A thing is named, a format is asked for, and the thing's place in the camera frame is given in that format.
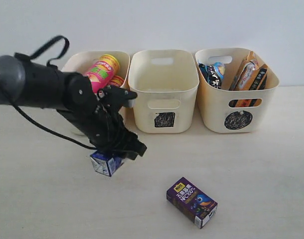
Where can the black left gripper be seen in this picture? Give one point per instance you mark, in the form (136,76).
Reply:
(105,130)

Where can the blue white milk carton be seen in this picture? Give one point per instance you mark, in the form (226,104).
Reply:
(106,164)

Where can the yellow chips can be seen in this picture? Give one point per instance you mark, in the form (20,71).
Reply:
(116,81)

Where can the pink chips can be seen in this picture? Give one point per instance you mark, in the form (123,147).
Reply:
(102,71)

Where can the purple juice carton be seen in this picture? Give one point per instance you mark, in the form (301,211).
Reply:
(191,201)

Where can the orange snack bag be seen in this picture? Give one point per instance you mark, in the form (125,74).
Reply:
(250,76)

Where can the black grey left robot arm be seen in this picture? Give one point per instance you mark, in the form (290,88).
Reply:
(27,84)

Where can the cream bin with square mark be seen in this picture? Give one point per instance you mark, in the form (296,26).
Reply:
(166,83)

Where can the cream bin with triangle mark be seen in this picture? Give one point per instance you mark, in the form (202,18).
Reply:
(82,61)

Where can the cream bin with circle mark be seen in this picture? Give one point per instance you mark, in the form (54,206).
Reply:
(226,111)

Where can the dark blue snack bag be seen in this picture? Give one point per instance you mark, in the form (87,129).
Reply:
(213,73)

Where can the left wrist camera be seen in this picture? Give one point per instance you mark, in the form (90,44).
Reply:
(116,97)

